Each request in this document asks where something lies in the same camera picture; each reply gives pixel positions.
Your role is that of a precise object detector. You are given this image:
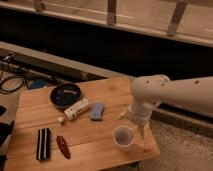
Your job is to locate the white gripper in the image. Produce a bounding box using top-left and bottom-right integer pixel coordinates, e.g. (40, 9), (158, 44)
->
(117, 101), (154, 152)

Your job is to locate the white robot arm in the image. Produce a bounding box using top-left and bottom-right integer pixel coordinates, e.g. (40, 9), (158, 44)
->
(118, 75), (213, 151)

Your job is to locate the black ceramic bowl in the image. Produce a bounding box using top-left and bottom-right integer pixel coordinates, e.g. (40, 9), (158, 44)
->
(50, 83), (81, 108)

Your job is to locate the blue sponge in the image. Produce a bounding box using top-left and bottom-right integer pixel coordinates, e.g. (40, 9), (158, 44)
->
(90, 103), (104, 121)

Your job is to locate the wooden table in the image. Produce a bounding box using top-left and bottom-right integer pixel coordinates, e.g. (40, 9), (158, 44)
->
(4, 77), (160, 171)

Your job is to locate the small white cube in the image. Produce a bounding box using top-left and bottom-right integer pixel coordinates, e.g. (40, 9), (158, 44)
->
(57, 116), (65, 124)

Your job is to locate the dark red oval object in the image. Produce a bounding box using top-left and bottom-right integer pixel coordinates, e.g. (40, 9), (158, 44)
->
(56, 136), (71, 159)

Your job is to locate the black white striped block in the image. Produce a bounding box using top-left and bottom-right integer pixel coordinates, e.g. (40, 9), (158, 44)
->
(36, 128), (50, 161)

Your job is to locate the blue device on floor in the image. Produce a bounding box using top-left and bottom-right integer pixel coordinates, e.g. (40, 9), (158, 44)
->
(27, 78), (47, 89)

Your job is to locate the black cable loop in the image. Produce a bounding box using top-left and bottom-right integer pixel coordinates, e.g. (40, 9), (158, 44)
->
(0, 74), (26, 95)

